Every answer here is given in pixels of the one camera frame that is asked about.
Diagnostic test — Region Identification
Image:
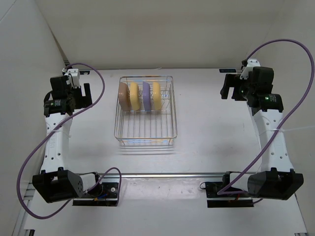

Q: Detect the pink panda plate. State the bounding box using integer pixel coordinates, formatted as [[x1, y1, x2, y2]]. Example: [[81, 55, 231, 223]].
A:
[[118, 82, 132, 111]]

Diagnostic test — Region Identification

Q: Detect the yellow panda plate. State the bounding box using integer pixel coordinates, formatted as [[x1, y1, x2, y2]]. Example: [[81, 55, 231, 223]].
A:
[[130, 82, 140, 111]]

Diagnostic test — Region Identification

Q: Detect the purple panda plate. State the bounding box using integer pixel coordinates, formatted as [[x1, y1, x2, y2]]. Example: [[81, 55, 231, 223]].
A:
[[142, 81, 151, 111]]

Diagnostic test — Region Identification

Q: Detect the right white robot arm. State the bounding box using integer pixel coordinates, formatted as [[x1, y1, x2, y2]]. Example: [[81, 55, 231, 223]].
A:
[[218, 66, 304, 200]]

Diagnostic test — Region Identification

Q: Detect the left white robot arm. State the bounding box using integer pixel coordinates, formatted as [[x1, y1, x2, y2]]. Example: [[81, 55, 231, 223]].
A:
[[32, 70, 103, 203]]

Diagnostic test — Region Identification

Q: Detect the yellow plate in rack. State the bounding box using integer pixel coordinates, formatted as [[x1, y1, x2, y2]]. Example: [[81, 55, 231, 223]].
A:
[[153, 82, 162, 110]]

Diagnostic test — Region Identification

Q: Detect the white zip tie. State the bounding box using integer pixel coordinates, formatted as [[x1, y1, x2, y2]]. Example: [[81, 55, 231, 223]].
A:
[[258, 125, 315, 136]]

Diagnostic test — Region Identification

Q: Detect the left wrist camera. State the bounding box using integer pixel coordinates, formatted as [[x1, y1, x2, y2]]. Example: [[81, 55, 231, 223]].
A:
[[65, 69, 80, 89]]

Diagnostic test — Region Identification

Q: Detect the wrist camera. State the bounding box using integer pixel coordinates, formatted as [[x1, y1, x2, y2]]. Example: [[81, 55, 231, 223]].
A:
[[65, 69, 80, 89], [240, 59, 260, 80]]

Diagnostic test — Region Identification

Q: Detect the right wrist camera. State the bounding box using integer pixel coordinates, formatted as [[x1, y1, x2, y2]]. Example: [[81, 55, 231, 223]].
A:
[[240, 59, 260, 80]]

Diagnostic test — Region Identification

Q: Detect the metal wire dish rack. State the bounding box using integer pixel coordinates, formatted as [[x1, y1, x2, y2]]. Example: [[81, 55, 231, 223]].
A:
[[114, 75, 178, 146]]

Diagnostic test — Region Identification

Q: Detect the aluminium rail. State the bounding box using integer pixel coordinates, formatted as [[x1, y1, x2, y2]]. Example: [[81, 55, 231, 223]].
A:
[[98, 173, 229, 178]]

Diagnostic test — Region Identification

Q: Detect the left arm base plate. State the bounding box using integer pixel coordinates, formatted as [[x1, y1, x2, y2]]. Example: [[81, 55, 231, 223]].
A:
[[72, 179, 121, 207]]

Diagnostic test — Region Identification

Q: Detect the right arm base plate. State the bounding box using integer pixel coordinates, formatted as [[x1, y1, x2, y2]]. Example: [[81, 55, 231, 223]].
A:
[[199, 181, 254, 208]]

